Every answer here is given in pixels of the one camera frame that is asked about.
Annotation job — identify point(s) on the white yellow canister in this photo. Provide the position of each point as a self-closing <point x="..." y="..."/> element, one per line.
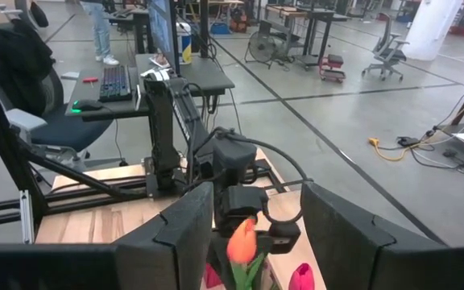
<point x="184" y="44"/>

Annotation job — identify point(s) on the dark blue office chair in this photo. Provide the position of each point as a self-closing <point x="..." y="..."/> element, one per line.
<point x="67" y="129"/>

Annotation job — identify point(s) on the red step stool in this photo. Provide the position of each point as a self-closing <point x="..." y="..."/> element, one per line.
<point x="332" y="66"/>

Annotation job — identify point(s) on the silver corner bracket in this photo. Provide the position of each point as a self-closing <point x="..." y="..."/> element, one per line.
<point x="26" y="217"/>

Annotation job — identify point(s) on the small wooden shelf table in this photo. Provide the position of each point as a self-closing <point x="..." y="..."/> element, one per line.
<point x="286" y="203"/>

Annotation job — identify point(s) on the pink artificial tulip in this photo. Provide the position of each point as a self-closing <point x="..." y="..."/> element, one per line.
<point x="302" y="278"/>

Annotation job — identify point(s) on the computer monitor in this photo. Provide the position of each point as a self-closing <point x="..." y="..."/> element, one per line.
<point x="161" y="28"/>

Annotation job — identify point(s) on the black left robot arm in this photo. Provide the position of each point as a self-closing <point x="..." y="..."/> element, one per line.
<point x="161" y="133"/>

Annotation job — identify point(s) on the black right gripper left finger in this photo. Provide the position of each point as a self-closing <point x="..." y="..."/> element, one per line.
<point x="167" y="258"/>

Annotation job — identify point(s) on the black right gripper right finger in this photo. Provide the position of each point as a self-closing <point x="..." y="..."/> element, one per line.
<point x="345" y="253"/>

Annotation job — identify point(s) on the white building column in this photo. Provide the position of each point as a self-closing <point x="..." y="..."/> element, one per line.
<point x="431" y="28"/>

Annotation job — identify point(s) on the black operator desk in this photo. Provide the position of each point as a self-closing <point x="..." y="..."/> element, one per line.
<point x="200" y="76"/>

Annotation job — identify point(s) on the black keyboard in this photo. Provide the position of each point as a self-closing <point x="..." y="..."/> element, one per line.
<point x="115" y="82"/>

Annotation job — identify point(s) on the black jacket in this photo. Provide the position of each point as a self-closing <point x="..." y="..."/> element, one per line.
<point x="10" y="60"/>

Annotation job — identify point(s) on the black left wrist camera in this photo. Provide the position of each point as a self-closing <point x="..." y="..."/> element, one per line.
<point x="284" y="237"/>

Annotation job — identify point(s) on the black power adapter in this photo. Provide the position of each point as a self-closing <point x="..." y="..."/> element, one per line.
<point x="408" y="142"/>

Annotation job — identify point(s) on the grey office chair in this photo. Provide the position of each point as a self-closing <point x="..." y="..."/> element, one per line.
<point x="387" y="48"/>

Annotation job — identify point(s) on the black floor fan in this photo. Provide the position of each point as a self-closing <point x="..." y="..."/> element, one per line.
<point x="261" y="48"/>

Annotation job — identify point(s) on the orange artificial tulip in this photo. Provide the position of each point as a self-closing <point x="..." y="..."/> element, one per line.
<point x="242" y="241"/>

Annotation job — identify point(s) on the black computer mouse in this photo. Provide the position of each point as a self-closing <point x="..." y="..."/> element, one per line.
<point x="89" y="105"/>

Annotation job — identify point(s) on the blue storage bin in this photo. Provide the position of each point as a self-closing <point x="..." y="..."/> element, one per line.
<point x="220" y="28"/>

